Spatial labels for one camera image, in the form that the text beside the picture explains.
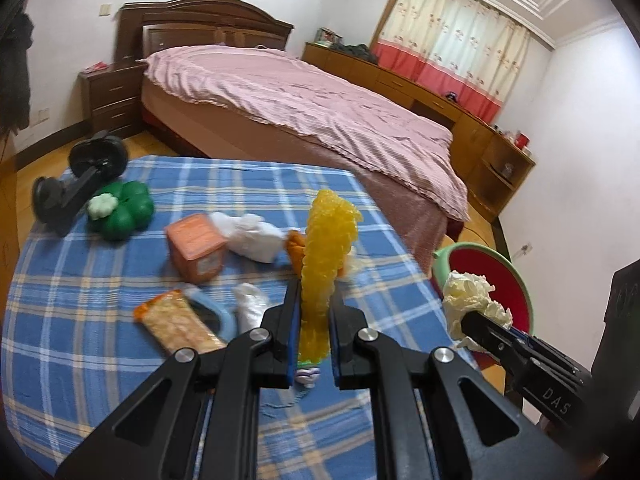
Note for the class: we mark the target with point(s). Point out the white paper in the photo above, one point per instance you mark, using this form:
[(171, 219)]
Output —
[(255, 240)]

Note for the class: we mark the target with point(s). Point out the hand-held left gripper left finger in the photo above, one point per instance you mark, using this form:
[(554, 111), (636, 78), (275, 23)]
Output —
[(295, 330)]

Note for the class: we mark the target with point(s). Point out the wall switch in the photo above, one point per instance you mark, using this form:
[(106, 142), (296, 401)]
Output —
[(40, 116)]

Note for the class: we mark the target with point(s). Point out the small green white bottle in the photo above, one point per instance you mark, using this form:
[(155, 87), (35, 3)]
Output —
[(307, 375)]

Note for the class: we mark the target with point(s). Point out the red box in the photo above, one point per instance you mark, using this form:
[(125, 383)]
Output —
[(522, 140)]

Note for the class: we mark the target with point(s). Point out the black hanging coat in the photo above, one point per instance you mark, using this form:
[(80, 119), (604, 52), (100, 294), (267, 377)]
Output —
[(15, 70)]

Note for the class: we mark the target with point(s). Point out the yellow bubble wrap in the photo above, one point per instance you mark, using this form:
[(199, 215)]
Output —
[(322, 260)]

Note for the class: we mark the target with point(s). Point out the red bin with green rim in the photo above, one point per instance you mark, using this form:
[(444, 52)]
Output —
[(500, 275)]

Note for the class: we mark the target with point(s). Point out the cream and red curtain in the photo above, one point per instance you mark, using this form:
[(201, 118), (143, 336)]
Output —
[(450, 40)]

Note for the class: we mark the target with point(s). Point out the blue plaid tablecloth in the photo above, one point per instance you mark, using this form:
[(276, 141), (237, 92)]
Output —
[(100, 340)]

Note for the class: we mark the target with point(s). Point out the orange snack packet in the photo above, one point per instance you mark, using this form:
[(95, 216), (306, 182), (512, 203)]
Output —
[(175, 322)]

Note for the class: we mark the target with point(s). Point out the white plastic bag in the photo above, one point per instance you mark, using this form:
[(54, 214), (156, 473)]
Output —
[(250, 305)]

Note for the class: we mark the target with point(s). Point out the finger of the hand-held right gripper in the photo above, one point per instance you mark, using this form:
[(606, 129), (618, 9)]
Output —
[(492, 332)]

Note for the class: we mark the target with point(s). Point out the wall socket with plug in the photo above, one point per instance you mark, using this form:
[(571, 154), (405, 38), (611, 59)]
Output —
[(526, 248)]

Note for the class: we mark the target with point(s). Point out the orange cloth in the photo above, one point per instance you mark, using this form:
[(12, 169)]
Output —
[(295, 252)]

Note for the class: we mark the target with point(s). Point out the black clamp holder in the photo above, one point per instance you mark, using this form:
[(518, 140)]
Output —
[(75, 190)]

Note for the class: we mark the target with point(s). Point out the person's black clothing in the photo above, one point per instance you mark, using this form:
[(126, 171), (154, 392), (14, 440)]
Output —
[(622, 350)]

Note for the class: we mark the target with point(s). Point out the white tissue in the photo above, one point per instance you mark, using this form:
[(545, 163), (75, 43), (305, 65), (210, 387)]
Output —
[(470, 295)]

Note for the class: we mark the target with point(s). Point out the small photo frame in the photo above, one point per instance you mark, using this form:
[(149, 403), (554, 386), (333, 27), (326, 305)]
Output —
[(327, 36)]

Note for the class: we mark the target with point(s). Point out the long wooden cabinet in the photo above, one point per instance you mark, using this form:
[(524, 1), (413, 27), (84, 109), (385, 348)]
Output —
[(440, 105)]

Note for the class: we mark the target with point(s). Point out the light blue plastic item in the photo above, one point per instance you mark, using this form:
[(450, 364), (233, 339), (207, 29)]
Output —
[(220, 312)]

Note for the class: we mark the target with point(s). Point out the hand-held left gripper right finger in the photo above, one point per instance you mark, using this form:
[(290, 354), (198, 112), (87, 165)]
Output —
[(336, 340)]

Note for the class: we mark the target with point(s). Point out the dark clothes pile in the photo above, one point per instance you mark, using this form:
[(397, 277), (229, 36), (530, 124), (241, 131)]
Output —
[(355, 52)]

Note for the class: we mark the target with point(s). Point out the dark wooden bed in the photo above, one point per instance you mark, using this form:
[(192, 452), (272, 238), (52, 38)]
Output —
[(210, 25)]

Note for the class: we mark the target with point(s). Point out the red item on nightstand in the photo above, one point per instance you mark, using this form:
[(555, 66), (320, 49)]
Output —
[(96, 67)]

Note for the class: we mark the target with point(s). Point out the dark wooden nightstand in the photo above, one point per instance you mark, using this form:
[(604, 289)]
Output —
[(112, 100)]

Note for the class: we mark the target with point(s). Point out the maroon bed sheet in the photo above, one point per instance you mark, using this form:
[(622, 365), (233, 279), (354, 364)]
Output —
[(400, 200)]

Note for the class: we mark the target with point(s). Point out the orange box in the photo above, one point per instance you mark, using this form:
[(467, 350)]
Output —
[(195, 245)]

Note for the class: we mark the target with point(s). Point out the green toy pepper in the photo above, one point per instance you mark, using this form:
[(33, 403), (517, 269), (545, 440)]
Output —
[(127, 212)]

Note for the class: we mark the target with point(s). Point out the pink striped blanket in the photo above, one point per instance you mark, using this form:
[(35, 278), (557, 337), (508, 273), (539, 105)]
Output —
[(320, 105)]

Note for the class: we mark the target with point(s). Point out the small dark item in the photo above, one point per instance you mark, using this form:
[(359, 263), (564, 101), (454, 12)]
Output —
[(452, 96)]

